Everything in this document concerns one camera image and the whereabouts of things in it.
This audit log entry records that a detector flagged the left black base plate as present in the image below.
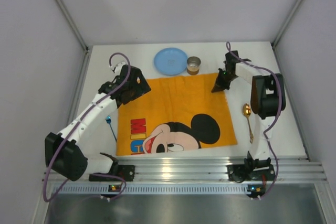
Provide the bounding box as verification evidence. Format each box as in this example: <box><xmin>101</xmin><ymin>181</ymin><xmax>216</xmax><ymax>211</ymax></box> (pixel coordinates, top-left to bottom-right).
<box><xmin>89</xmin><ymin>164</ymin><xmax>135</xmax><ymax>182</ymax></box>

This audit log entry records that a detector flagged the aluminium frame post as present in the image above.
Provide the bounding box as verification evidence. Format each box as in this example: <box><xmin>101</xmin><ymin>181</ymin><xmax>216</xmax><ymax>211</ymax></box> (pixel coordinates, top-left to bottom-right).
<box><xmin>271</xmin><ymin>0</ymin><xmax>305</xmax><ymax>50</ymax></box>
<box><xmin>54</xmin><ymin>0</ymin><xmax>89</xmax><ymax>51</ymax></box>

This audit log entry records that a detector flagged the slotted grey cable duct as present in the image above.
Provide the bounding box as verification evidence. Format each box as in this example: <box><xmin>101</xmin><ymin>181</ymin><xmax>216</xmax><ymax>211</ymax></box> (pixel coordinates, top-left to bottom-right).
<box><xmin>59</xmin><ymin>183</ymin><xmax>263</xmax><ymax>195</ymax></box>

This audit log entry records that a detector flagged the orange cartoon mouse cloth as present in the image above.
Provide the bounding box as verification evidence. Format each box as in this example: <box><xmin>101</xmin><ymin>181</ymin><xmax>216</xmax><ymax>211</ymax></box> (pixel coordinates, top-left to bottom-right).
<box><xmin>117</xmin><ymin>73</ymin><xmax>237</xmax><ymax>156</ymax></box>

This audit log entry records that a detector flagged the blue metal fork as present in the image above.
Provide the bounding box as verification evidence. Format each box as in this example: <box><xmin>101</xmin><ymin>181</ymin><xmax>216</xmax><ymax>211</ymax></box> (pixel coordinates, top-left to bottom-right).
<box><xmin>105</xmin><ymin>115</ymin><xmax>117</xmax><ymax>141</ymax></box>

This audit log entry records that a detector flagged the left aluminium frame post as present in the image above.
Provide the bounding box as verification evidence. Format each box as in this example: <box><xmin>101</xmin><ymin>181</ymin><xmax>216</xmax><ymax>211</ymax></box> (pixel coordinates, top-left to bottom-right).
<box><xmin>54</xmin><ymin>0</ymin><xmax>89</xmax><ymax>51</ymax></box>

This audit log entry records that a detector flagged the blue plastic plate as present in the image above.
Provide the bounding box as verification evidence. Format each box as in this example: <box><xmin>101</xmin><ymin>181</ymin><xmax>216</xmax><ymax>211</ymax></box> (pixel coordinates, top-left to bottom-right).
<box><xmin>154</xmin><ymin>47</ymin><xmax>188</xmax><ymax>76</ymax></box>

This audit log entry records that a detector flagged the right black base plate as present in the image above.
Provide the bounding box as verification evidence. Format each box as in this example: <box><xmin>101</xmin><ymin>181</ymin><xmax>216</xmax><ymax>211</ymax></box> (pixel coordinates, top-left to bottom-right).
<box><xmin>227</xmin><ymin>164</ymin><xmax>275</xmax><ymax>183</ymax></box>

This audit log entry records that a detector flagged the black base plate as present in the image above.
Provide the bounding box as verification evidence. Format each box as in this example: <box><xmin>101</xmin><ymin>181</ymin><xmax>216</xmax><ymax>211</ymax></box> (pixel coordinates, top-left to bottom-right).
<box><xmin>227</xmin><ymin>164</ymin><xmax>275</xmax><ymax>183</ymax></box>
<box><xmin>89</xmin><ymin>164</ymin><xmax>135</xmax><ymax>182</ymax></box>

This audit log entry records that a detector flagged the right aluminium frame post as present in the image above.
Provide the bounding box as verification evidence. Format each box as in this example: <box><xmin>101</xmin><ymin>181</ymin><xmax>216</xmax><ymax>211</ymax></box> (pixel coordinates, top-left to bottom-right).
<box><xmin>271</xmin><ymin>0</ymin><xmax>305</xmax><ymax>50</ymax></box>

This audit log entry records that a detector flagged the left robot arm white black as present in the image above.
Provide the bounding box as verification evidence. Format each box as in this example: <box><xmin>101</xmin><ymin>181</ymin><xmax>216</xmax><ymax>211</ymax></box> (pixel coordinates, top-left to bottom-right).
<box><xmin>45</xmin><ymin>61</ymin><xmax>151</xmax><ymax>181</ymax></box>

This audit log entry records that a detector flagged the gold ornate spoon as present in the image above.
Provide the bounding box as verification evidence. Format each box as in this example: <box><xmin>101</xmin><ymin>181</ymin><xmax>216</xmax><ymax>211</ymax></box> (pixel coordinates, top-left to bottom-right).
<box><xmin>242</xmin><ymin>103</ymin><xmax>254</xmax><ymax>144</ymax></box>

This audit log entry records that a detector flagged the small metal cup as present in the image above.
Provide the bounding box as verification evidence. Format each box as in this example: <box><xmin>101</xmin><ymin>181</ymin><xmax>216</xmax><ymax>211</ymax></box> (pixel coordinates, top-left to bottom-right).
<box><xmin>187</xmin><ymin>56</ymin><xmax>201</xmax><ymax>75</ymax></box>

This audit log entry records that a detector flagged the aluminium mounting rail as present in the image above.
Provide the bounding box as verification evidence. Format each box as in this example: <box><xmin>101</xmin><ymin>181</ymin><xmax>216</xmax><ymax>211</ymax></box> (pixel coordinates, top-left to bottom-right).
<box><xmin>119</xmin><ymin>157</ymin><xmax>327</xmax><ymax>184</ymax></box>

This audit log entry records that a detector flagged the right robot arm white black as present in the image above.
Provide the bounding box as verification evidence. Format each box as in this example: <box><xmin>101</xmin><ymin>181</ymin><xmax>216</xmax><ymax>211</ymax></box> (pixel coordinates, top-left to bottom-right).
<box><xmin>212</xmin><ymin>50</ymin><xmax>286</xmax><ymax>183</ymax></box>

